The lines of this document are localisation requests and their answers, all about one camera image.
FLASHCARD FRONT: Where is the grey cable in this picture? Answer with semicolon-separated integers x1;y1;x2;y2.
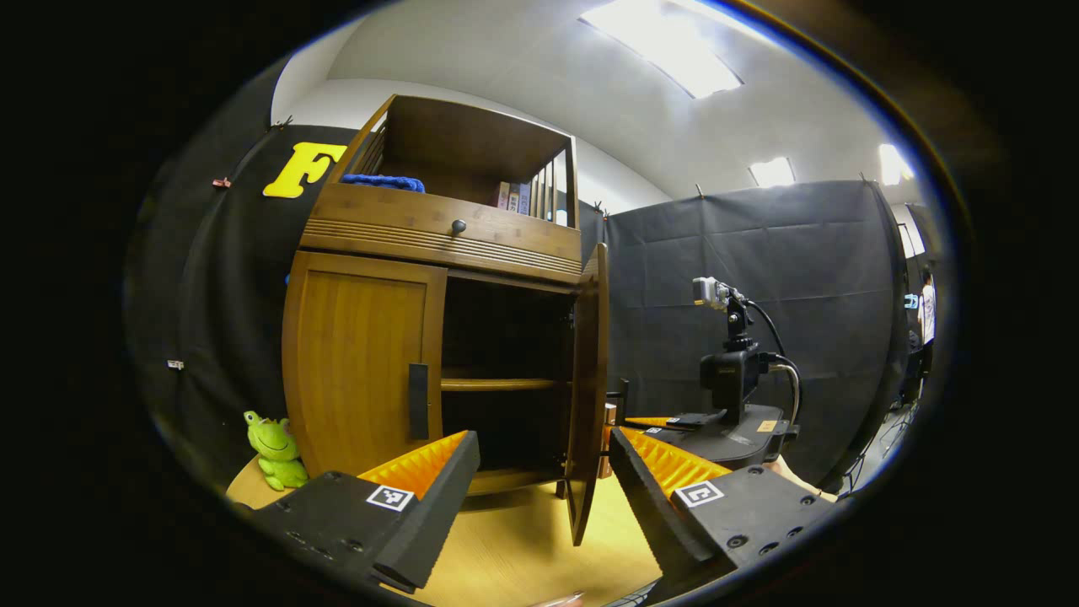
765;361;802;424

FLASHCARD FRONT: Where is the large ceiling light panel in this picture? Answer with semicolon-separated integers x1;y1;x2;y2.
579;0;743;101

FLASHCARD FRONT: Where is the small ceiling light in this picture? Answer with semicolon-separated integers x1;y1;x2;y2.
748;156;796;189
878;142;916;187

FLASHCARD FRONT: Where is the wooden cabinet shelf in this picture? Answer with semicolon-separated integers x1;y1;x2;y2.
440;377;575;393

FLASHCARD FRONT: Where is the wooden shoe cabinet door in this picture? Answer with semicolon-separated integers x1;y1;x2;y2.
282;250;448;483
563;243;631;548

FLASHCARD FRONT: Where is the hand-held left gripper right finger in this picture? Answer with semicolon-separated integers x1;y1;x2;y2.
607;425;846;604

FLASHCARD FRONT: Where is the blue cloth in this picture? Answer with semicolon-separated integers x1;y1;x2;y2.
340;173;427;194

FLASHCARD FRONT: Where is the wooden double-door shoe cabinet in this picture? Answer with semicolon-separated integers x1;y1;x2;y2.
282;94;585;498

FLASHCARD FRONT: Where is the wooden cabinet drawer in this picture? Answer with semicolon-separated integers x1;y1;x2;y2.
300;182;583;285

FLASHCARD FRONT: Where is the green frog plush toy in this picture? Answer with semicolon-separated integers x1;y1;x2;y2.
243;410;310;492

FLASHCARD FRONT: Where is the black camera cable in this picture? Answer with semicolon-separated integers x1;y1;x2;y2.
744;298;803;422

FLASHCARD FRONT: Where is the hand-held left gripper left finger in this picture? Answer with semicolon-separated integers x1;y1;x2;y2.
243;428;482;593

